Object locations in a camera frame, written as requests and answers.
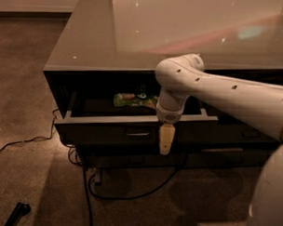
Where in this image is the looping black cable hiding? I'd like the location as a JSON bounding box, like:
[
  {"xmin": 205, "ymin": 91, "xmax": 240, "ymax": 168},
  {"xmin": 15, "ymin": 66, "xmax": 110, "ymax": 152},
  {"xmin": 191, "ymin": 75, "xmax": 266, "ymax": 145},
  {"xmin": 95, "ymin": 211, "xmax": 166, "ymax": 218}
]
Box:
[{"xmin": 88, "ymin": 147, "xmax": 191, "ymax": 204}]

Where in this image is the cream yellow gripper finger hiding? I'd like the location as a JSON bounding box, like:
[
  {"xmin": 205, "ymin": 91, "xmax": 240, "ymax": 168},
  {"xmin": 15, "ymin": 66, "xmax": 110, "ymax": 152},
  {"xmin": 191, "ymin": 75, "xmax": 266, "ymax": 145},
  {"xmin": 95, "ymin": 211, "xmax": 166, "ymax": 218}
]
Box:
[{"xmin": 158, "ymin": 123, "xmax": 175, "ymax": 155}]

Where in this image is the green snack bag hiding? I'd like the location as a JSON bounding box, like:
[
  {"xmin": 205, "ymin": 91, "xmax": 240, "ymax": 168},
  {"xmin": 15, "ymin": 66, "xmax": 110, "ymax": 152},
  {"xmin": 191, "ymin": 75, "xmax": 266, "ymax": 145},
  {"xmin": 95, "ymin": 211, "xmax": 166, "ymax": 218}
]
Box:
[{"xmin": 113, "ymin": 93, "xmax": 158, "ymax": 109}]

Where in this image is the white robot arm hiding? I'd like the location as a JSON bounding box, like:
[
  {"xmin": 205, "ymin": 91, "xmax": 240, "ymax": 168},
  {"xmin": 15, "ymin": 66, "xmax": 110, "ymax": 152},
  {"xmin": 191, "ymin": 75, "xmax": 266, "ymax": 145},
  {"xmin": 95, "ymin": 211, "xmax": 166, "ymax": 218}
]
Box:
[{"xmin": 155, "ymin": 54, "xmax": 283, "ymax": 226}]

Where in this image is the black tool on floor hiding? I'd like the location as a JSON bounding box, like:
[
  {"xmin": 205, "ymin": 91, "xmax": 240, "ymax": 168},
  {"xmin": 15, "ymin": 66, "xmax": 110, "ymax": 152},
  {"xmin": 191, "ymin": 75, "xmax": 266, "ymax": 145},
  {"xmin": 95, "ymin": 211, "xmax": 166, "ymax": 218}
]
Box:
[{"xmin": 4, "ymin": 202, "xmax": 31, "ymax": 226}]

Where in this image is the white wrist gripper body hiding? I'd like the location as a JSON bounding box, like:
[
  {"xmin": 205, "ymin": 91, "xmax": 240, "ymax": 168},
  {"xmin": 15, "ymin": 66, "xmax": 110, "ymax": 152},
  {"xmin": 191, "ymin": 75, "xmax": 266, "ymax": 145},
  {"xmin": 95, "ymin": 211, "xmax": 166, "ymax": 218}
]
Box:
[{"xmin": 156, "ymin": 100, "xmax": 183, "ymax": 125}]

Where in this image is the dark drawer cabinet glossy top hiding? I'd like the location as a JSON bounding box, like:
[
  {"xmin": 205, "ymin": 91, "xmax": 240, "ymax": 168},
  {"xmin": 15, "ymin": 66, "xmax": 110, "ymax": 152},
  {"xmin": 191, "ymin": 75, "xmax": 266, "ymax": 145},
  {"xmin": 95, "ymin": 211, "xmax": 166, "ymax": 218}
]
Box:
[{"xmin": 44, "ymin": 0, "xmax": 283, "ymax": 159}]

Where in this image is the thick black floor cable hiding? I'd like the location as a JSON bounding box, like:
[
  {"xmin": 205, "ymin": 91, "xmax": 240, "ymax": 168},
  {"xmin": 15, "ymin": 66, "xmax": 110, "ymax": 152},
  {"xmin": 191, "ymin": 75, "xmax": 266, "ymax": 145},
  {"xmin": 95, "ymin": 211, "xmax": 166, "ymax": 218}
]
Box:
[{"xmin": 80, "ymin": 166, "xmax": 97, "ymax": 226}]

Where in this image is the thin black floor cable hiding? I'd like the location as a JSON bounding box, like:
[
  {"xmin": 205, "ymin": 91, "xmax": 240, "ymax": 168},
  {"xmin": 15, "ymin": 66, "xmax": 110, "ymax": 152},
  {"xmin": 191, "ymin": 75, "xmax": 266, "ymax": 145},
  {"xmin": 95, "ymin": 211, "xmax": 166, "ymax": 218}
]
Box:
[{"xmin": 0, "ymin": 105, "xmax": 61, "ymax": 159}]

